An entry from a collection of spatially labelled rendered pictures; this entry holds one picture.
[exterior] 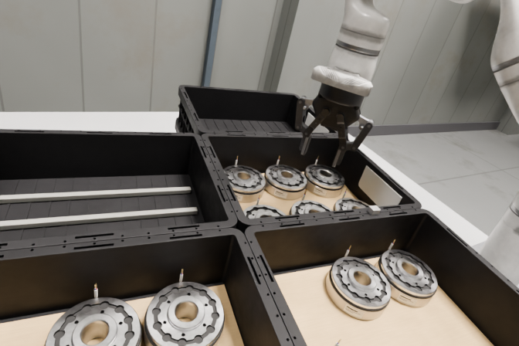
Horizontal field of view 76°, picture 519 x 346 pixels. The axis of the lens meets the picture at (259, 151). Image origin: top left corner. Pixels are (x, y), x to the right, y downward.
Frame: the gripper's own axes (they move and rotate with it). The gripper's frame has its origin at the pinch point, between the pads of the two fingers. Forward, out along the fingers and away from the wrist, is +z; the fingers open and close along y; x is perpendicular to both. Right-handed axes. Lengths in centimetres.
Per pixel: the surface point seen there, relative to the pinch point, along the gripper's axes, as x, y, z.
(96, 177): 13.9, 40.5, 17.4
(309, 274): 12.0, -6.3, 17.2
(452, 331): 9.4, -30.6, 17.2
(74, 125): -15, 80, 30
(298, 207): -1.0, 0.7, 14.2
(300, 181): -10.9, 3.3, 14.3
